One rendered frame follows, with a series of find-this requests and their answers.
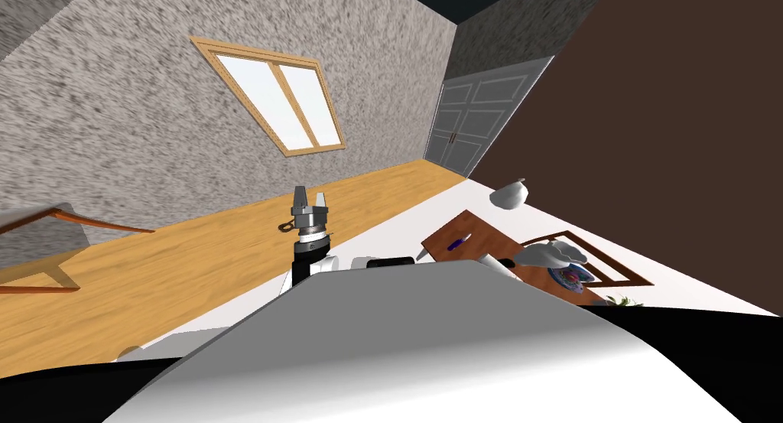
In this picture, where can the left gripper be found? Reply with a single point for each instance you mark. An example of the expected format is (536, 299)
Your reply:
(309, 216)

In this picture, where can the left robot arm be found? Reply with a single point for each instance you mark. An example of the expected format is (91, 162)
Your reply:
(309, 259)

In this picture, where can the white table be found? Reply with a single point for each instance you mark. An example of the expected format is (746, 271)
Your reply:
(391, 230)

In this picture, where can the wooden framed window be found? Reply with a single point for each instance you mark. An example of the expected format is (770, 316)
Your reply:
(278, 98)

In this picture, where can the purple pen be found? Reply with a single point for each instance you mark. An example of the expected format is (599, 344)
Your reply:
(459, 242)

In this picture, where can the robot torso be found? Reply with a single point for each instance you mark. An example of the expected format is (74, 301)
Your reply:
(404, 349)

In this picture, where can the brown wooden board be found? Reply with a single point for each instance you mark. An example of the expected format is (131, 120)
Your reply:
(483, 236)

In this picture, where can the grey double door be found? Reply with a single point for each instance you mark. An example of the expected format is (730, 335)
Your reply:
(474, 123)

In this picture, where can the white round pot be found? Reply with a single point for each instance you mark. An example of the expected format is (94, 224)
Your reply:
(509, 195)

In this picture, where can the white crumpled object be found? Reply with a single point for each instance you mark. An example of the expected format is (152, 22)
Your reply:
(550, 253)

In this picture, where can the colourful patterned plate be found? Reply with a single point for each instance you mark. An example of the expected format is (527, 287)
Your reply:
(572, 276)

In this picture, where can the wooden chair grey cushion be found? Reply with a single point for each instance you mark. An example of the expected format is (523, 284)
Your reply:
(37, 227)

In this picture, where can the small green plant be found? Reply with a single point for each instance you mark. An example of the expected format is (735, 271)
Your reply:
(623, 300)

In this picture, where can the brown wooden frame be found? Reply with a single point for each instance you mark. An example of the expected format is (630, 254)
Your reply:
(618, 264)

